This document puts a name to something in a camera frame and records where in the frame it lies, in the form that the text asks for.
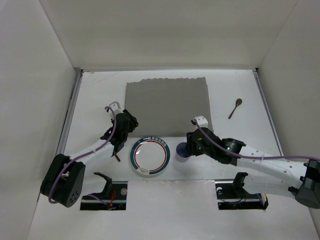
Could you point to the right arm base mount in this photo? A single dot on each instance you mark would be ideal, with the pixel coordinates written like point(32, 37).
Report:
point(231, 198)

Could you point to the left aluminium table rail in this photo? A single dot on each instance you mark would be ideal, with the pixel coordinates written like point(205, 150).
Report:
point(69, 111)

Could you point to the white plate green red rim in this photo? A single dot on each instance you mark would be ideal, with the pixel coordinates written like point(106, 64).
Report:
point(150, 156)

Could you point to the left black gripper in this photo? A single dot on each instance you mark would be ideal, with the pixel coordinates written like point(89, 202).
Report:
point(116, 141)

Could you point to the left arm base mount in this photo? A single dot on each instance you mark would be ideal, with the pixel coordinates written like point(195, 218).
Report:
point(116, 200)

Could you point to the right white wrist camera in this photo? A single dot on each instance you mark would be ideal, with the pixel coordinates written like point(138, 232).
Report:
point(201, 121)

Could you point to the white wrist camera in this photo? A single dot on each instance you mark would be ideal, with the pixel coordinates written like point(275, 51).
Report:
point(114, 107)
point(201, 121)

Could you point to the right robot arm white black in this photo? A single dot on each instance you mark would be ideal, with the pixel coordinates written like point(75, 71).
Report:
point(286, 176)

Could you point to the aluminium table rail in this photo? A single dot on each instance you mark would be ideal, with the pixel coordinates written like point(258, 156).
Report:
point(69, 111)
point(266, 107)

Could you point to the right aluminium table rail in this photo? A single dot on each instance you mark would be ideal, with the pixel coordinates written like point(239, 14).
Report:
point(266, 107)

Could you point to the grey cloth placemat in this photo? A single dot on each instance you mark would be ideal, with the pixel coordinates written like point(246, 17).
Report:
point(165, 107)

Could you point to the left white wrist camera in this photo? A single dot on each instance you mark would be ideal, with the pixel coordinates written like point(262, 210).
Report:
point(114, 107)

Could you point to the brown wooden spoon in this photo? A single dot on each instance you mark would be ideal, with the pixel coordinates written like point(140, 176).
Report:
point(238, 102)

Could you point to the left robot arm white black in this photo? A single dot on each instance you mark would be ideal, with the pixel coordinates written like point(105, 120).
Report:
point(64, 182)

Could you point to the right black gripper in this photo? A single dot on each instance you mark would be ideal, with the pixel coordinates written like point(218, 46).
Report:
point(191, 144)

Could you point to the lilac plastic cup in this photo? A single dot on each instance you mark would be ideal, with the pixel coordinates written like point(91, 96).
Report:
point(181, 151)

